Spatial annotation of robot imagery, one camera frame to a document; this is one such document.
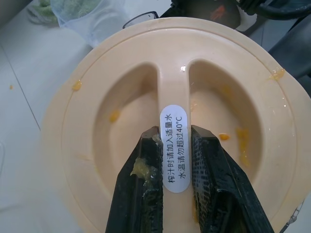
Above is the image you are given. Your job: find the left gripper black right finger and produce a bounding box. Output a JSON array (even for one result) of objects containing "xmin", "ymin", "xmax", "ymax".
[{"xmin": 190, "ymin": 124, "xmax": 276, "ymax": 233}]

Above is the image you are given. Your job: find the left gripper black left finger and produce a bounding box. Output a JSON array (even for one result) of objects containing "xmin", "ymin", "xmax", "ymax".
[{"xmin": 104, "ymin": 125, "xmax": 164, "ymax": 233}]

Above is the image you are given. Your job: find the clear blender jug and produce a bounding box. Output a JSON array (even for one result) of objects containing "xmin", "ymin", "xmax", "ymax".
[{"xmin": 122, "ymin": 11, "xmax": 307, "ymax": 233}]

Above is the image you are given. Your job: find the cream blender lid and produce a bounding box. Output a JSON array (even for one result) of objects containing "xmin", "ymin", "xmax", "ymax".
[{"xmin": 41, "ymin": 18, "xmax": 311, "ymax": 233}]

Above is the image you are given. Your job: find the translucent white plastic bag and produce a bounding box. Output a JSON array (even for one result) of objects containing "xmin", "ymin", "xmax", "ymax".
[{"xmin": 50, "ymin": 0, "xmax": 137, "ymax": 49}]

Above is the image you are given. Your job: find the green fuzzy cloth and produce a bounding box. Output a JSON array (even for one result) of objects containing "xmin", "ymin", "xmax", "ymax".
[{"xmin": 28, "ymin": 0, "xmax": 103, "ymax": 25}]

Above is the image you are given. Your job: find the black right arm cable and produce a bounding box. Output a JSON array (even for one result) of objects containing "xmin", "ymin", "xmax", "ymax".
[{"xmin": 257, "ymin": 0, "xmax": 311, "ymax": 20}]

